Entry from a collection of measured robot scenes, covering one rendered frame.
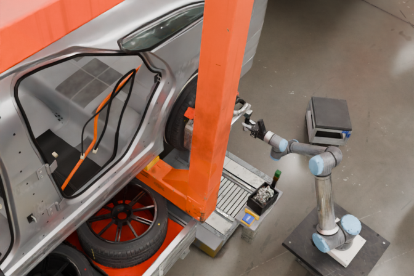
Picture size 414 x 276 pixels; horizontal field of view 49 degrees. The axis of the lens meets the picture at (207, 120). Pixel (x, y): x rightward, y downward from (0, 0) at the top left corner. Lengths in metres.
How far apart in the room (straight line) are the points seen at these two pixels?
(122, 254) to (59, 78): 1.36
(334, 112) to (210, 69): 2.44
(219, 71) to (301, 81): 3.10
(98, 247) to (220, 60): 1.65
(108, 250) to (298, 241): 1.40
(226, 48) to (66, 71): 1.76
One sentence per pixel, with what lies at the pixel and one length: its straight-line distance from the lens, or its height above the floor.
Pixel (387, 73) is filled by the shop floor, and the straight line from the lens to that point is 5.79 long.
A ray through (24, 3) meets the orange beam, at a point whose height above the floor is 2.73.
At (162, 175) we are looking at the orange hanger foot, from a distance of 3.32.
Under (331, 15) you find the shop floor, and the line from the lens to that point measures 6.45.
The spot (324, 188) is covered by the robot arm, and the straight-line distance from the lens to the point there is 3.11.
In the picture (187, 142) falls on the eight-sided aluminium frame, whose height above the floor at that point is 0.78.
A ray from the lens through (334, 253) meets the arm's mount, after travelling 3.60.
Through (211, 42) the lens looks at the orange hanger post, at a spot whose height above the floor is 2.07.
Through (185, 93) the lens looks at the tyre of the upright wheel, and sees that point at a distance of 3.22.
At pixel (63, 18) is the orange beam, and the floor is 2.67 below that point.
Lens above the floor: 3.38
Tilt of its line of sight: 47 degrees down
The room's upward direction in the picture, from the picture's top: 7 degrees clockwise
